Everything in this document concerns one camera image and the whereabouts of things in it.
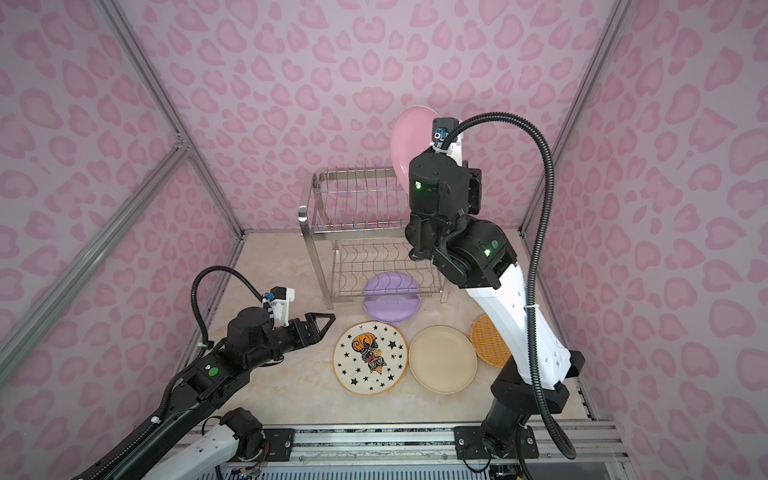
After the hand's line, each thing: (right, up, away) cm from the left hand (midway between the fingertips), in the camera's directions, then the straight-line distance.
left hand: (326, 317), depth 71 cm
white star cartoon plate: (+9, -15, +15) cm, 23 cm away
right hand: (+28, +31, -19) cm, 46 cm away
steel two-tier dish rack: (0, +29, +49) cm, 57 cm away
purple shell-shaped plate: (+15, +1, +28) cm, 32 cm away
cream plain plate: (+30, -15, +15) cm, 37 cm away
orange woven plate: (+44, -12, +18) cm, 49 cm away
